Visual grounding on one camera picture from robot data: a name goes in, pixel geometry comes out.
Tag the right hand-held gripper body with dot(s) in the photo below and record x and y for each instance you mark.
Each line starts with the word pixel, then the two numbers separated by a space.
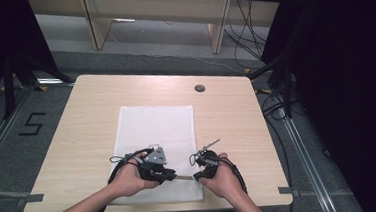
pixel 208 159

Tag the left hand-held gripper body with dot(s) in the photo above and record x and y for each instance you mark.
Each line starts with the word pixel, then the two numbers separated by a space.
pixel 155 157

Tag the thin grey metal strip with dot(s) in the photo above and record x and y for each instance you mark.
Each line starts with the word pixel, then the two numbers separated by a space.
pixel 184 177

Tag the person's right hand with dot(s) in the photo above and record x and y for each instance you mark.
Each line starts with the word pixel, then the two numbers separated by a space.
pixel 226 180

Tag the person's left hand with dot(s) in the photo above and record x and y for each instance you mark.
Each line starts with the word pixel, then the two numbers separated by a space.
pixel 127 180

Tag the white cloth mat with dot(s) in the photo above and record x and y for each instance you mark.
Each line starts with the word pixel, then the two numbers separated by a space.
pixel 157 128

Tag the grey tape piece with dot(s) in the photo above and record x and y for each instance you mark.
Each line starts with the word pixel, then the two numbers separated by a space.
pixel 284 190
pixel 30 198

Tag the black metal stand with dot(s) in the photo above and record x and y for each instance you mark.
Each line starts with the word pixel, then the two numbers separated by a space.
pixel 8 88
pixel 286 89

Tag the black tape floor mark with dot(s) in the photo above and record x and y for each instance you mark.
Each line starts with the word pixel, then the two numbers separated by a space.
pixel 33 124

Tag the light wooden desk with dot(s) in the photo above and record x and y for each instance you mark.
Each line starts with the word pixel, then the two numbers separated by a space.
pixel 155 8

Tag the black curtain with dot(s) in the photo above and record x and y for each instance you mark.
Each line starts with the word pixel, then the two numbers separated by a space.
pixel 348 91
pixel 1 42

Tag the metal floor rail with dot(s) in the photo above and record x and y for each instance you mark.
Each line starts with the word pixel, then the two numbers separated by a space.
pixel 308 164
pixel 0 132

